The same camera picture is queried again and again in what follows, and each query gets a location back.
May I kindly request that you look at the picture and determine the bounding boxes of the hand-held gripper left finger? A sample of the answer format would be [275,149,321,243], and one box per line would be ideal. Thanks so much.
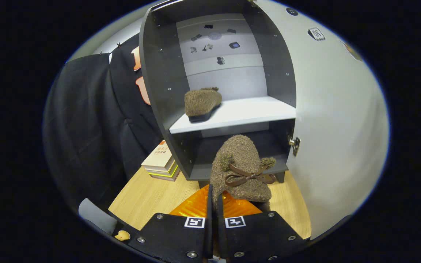
[128,184,214,262]

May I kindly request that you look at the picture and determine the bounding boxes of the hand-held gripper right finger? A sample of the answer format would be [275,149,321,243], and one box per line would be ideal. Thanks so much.
[216,192,310,262]

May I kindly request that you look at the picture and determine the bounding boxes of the brown fuzzy shoe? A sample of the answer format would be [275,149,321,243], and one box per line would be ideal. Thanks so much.
[210,134,277,212]
[184,87,223,123]

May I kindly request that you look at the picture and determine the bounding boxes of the beige shoe cabinet door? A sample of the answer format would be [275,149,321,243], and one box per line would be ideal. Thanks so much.
[254,0,390,240]

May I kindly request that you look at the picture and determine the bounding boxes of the dark grey shoe cabinet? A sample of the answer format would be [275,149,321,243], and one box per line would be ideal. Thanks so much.
[139,0,297,183]

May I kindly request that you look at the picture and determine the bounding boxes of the metal door hinge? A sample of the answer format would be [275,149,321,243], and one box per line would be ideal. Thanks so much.
[288,136,301,157]

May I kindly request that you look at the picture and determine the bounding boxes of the white cabinet shelf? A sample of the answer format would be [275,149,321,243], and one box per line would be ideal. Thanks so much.
[169,96,297,134]

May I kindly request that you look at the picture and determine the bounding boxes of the yellow edged book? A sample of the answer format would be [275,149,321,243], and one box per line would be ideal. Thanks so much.
[148,164,181,182]

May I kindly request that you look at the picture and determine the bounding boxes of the grey chair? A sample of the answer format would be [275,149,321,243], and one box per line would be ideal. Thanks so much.
[78,198,118,235]

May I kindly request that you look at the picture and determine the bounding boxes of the black backdrop cloth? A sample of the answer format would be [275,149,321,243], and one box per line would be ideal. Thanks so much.
[43,34,163,214]

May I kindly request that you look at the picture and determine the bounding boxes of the row of black cloth clips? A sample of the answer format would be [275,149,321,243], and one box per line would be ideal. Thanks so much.
[99,42,122,55]

